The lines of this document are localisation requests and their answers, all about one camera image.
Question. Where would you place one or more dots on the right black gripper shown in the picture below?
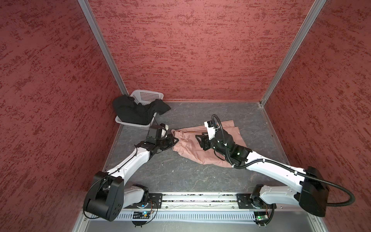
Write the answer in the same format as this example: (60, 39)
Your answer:
(204, 141)

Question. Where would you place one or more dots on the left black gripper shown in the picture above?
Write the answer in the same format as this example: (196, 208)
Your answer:
(170, 137)

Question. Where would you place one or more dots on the pink shorts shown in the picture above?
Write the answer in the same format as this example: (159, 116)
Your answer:
(188, 146)

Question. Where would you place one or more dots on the black shorts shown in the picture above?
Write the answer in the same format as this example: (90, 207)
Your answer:
(136, 113)

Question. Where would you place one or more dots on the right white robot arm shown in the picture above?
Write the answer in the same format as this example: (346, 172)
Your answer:
(300, 187)

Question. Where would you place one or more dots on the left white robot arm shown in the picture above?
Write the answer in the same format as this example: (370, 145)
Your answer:
(108, 195)

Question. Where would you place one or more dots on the white plastic laundry basket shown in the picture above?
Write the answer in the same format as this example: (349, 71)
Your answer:
(144, 97)

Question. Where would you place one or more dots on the left circuit board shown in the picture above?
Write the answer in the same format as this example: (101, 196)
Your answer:
(141, 215)

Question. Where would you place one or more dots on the circuit board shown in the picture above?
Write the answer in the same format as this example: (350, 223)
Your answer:
(141, 215)
(261, 217)

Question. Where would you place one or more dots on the right circuit board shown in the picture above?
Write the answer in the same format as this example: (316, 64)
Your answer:
(261, 217)

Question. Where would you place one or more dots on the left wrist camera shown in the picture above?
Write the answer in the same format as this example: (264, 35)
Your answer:
(156, 132)

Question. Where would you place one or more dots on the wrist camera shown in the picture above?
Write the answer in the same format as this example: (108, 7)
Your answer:
(212, 128)
(156, 132)

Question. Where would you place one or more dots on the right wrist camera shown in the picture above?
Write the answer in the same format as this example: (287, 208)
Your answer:
(212, 128)

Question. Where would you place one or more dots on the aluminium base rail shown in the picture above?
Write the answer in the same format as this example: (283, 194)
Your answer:
(217, 200)

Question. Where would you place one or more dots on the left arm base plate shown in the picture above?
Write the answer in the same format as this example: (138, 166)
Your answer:
(150, 200)

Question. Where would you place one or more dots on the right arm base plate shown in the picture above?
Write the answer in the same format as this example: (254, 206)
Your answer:
(245, 201)

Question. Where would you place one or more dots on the white slotted cable duct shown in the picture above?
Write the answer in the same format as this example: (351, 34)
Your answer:
(193, 216)

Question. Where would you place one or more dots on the left aluminium corner post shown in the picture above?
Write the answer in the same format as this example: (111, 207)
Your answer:
(89, 15)

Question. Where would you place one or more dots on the aluminium corner post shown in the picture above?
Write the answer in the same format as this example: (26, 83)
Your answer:
(89, 15)
(299, 38)

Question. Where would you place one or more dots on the right aluminium corner post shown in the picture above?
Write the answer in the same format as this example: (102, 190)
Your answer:
(299, 38)

